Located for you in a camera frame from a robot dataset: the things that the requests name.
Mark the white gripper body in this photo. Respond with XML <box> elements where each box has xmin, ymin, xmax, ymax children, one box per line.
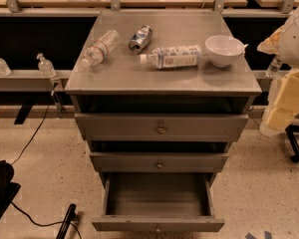
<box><xmin>272</xmin><ymin>67</ymin><xmax>299</xmax><ymax>108</ymax></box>

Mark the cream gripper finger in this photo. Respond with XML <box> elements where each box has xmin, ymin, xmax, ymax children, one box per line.
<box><xmin>276</xmin><ymin>68</ymin><xmax>299</xmax><ymax>113</ymax></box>
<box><xmin>259</xmin><ymin>108</ymin><xmax>295</xmax><ymax>136</ymax></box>

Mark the blue label plastic bottle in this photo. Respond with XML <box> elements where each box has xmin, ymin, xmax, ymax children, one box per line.
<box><xmin>140</xmin><ymin>45</ymin><xmax>201</xmax><ymax>70</ymax></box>

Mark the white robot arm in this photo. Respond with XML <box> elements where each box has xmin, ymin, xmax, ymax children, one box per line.
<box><xmin>257</xmin><ymin>6</ymin><xmax>299</xmax><ymax>136</ymax></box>

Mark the small clear water bottle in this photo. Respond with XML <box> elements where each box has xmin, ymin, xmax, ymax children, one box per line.
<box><xmin>265</xmin><ymin>56</ymin><xmax>283</xmax><ymax>77</ymax></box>

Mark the grey drawer cabinet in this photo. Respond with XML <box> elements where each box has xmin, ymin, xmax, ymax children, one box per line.
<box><xmin>64</xmin><ymin>10</ymin><xmax>263</xmax><ymax>233</ymax></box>

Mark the bottom grey open drawer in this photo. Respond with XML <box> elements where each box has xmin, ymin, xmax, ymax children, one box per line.
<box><xmin>93</xmin><ymin>172</ymin><xmax>224</xmax><ymax>233</ymax></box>

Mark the middle grey drawer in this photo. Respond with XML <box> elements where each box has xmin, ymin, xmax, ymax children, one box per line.
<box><xmin>90</xmin><ymin>152</ymin><xmax>228</xmax><ymax>173</ymax></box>

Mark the top grey drawer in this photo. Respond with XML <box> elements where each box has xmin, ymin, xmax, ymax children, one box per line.
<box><xmin>75</xmin><ymin>114</ymin><xmax>248</xmax><ymax>142</ymax></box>

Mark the clear water bottle red label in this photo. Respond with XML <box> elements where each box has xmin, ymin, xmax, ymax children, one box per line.
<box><xmin>81</xmin><ymin>30</ymin><xmax>120</xmax><ymax>68</ymax></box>

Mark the black caster leg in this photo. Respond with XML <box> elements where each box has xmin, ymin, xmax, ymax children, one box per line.
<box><xmin>285</xmin><ymin>124</ymin><xmax>299</xmax><ymax>163</ymax></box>

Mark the white ceramic bowl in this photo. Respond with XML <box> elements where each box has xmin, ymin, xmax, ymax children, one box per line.
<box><xmin>205</xmin><ymin>35</ymin><xmax>246</xmax><ymax>68</ymax></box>

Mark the crushed silver soda can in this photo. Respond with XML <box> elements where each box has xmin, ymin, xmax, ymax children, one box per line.
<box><xmin>129</xmin><ymin>25</ymin><xmax>152</xmax><ymax>54</ymax></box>

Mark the black stand leg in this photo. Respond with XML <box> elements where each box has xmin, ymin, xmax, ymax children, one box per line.
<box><xmin>56</xmin><ymin>203</ymin><xmax>76</xmax><ymax>239</ymax></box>

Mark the black equipment on floor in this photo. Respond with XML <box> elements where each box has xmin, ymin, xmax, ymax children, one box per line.
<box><xmin>0</xmin><ymin>160</ymin><xmax>21</xmax><ymax>219</ymax></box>

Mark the black floor cable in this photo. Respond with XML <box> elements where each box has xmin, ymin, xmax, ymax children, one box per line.
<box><xmin>9</xmin><ymin>80</ymin><xmax>84</xmax><ymax>239</ymax></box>

